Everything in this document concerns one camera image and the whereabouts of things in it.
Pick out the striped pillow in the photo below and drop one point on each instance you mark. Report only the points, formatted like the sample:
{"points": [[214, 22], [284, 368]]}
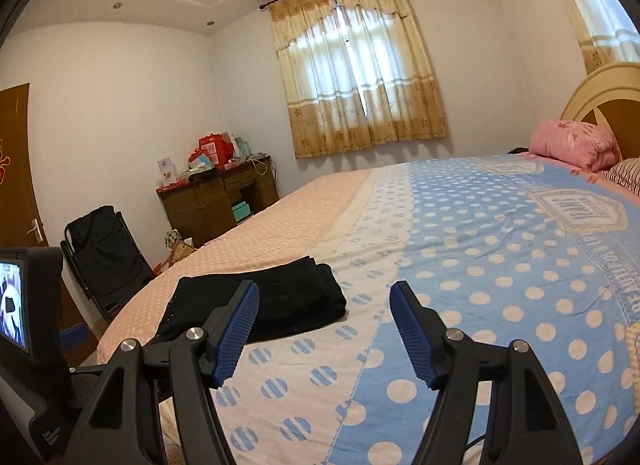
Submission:
{"points": [[627, 172]]}

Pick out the pale blue box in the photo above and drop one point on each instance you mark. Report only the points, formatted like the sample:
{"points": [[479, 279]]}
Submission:
{"points": [[200, 161]]}

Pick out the black folding chair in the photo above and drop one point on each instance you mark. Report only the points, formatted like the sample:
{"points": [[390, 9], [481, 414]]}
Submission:
{"points": [[100, 255]]}

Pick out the cream wooden headboard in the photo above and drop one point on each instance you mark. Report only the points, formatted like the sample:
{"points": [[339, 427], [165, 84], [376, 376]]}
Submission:
{"points": [[600, 85]]}

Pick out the red door decoration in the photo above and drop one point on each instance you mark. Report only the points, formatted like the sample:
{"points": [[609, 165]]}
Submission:
{"points": [[5, 160]]}

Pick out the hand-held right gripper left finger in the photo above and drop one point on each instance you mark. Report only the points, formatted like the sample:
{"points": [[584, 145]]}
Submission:
{"points": [[237, 330]]}

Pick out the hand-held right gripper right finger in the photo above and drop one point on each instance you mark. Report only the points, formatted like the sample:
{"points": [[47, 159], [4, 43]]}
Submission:
{"points": [[412, 330]]}

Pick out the pale green box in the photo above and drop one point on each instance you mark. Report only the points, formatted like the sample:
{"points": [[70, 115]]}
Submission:
{"points": [[241, 147]]}

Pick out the pink floral quilt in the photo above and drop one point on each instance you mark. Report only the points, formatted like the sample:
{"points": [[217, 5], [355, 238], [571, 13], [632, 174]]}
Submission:
{"points": [[575, 142]]}

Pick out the white photo card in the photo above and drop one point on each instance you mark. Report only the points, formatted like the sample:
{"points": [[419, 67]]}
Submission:
{"points": [[167, 171]]}

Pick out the beige patterned window curtain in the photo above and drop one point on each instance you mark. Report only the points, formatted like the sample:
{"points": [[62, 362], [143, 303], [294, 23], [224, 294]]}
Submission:
{"points": [[350, 70], [595, 45]]}

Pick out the bed with polka dot sheet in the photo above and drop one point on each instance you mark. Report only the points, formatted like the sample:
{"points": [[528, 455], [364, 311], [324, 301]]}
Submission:
{"points": [[475, 245]]}

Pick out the brown wooden desk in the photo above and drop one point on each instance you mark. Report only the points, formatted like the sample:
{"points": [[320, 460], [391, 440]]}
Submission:
{"points": [[200, 205]]}

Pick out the dark cloth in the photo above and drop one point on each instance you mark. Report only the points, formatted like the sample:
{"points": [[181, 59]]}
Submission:
{"points": [[517, 150]]}

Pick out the teal box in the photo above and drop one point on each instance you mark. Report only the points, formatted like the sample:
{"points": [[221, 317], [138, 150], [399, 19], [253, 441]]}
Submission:
{"points": [[241, 211]]}

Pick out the black pants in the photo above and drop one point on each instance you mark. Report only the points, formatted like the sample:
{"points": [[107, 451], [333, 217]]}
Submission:
{"points": [[300, 295]]}

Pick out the brown wooden door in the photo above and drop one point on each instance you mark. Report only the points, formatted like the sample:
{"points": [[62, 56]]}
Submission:
{"points": [[20, 185]]}

